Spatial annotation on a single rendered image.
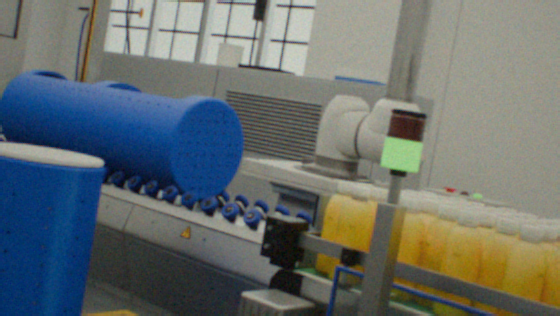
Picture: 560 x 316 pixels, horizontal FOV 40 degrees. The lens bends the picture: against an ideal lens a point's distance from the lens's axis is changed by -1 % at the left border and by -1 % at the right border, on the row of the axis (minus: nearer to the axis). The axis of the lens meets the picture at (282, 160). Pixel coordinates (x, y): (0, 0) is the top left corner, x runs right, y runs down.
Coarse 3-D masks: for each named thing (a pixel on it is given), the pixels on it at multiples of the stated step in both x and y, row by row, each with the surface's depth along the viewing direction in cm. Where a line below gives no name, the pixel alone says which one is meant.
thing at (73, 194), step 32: (0, 160) 165; (0, 192) 165; (32, 192) 164; (64, 192) 167; (96, 192) 176; (0, 224) 165; (32, 224) 165; (64, 224) 169; (0, 256) 165; (32, 256) 166; (64, 256) 170; (0, 288) 190; (32, 288) 167; (64, 288) 171
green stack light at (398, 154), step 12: (384, 144) 129; (396, 144) 127; (408, 144) 126; (420, 144) 127; (384, 156) 128; (396, 156) 126; (408, 156) 126; (420, 156) 128; (396, 168) 127; (408, 168) 127
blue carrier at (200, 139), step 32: (32, 96) 243; (64, 96) 233; (96, 96) 225; (128, 96) 218; (192, 96) 209; (32, 128) 241; (64, 128) 229; (96, 128) 219; (128, 128) 210; (160, 128) 202; (192, 128) 203; (224, 128) 213; (128, 160) 212; (160, 160) 202; (192, 160) 205; (224, 160) 215
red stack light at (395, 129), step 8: (392, 120) 128; (400, 120) 126; (408, 120) 126; (416, 120) 126; (424, 120) 127; (392, 128) 127; (400, 128) 126; (408, 128) 126; (416, 128) 126; (424, 128) 128; (392, 136) 127; (400, 136) 126; (408, 136) 126; (416, 136) 126
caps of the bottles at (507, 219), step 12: (444, 204) 150; (456, 216) 148; (468, 216) 141; (480, 216) 147; (492, 216) 146; (504, 216) 152; (516, 216) 157; (528, 216) 163; (504, 228) 140; (516, 228) 140; (528, 228) 133; (540, 228) 134; (552, 228) 139
